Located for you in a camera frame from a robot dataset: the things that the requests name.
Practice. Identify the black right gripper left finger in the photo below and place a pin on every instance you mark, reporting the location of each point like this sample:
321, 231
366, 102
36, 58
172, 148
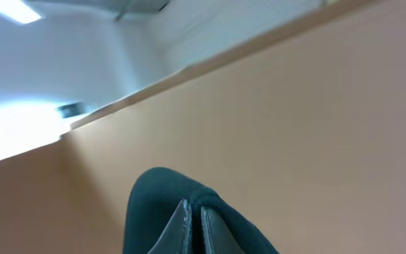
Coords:
176, 238

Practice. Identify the black t-shirt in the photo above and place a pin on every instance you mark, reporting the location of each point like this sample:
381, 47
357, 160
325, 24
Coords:
155, 197

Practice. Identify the ceiling light panel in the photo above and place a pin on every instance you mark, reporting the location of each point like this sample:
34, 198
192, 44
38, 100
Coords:
19, 12

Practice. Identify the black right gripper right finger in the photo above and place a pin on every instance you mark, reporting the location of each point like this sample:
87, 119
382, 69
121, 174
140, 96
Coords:
217, 236

